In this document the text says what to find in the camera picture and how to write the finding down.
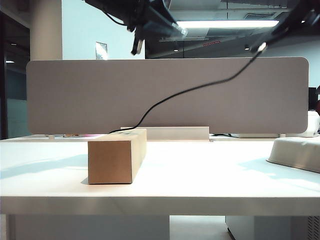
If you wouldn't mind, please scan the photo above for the black charging cable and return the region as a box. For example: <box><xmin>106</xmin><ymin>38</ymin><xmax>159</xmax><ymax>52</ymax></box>
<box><xmin>109</xmin><ymin>41</ymin><xmax>268</xmax><ymax>135</ymax></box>

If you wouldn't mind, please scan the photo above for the grey-brown desk divider panel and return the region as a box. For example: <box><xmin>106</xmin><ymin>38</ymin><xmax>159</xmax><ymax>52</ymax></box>
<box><xmin>26</xmin><ymin>56</ymin><xmax>311</xmax><ymax>136</ymax></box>

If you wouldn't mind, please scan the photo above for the white rounded appliance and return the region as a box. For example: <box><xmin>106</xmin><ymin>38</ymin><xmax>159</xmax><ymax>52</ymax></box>
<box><xmin>306</xmin><ymin>111</ymin><xmax>320</xmax><ymax>138</ymax></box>

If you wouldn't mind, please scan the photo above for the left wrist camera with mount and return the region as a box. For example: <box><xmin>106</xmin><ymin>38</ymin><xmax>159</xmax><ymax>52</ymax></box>
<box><xmin>130</xmin><ymin>24</ymin><xmax>146</xmax><ymax>56</ymax></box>

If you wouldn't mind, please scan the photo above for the long ceiling light strip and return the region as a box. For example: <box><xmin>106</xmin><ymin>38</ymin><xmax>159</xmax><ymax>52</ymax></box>
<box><xmin>174</xmin><ymin>19</ymin><xmax>280</xmax><ymax>29</ymax></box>

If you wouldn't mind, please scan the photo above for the black monitor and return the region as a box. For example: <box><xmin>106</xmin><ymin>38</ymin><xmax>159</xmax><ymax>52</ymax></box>
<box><xmin>308</xmin><ymin>87</ymin><xmax>317</xmax><ymax>111</ymax></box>

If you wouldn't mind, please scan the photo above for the beige pulp tray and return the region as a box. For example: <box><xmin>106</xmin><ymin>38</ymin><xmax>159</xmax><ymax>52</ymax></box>
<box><xmin>266</xmin><ymin>137</ymin><xmax>320</xmax><ymax>173</ymax></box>

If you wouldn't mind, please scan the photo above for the black smartphone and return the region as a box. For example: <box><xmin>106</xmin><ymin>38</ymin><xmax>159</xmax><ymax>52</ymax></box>
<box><xmin>263</xmin><ymin>6</ymin><xmax>311</xmax><ymax>47</ymax></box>

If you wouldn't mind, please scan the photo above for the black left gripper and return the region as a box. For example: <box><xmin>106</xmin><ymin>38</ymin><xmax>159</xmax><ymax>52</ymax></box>
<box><xmin>134</xmin><ymin>0</ymin><xmax>189</xmax><ymax>41</ymax></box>

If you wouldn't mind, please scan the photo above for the brown cardboard box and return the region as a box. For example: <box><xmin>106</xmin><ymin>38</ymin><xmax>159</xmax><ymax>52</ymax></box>
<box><xmin>87</xmin><ymin>129</ymin><xmax>148</xmax><ymax>185</ymax></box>

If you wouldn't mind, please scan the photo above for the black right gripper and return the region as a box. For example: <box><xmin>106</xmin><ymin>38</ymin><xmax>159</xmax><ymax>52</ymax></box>
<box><xmin>298</xmin><ymin>0</ymin><xmax>320</xmax><ymax>26</ymax></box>

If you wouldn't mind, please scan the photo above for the framed wall notice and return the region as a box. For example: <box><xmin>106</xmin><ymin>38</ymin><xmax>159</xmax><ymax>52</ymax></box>
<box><xmin>95</xmin><ymin>41</ymin><xmax>108</xmax><ymax>61</ymax></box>

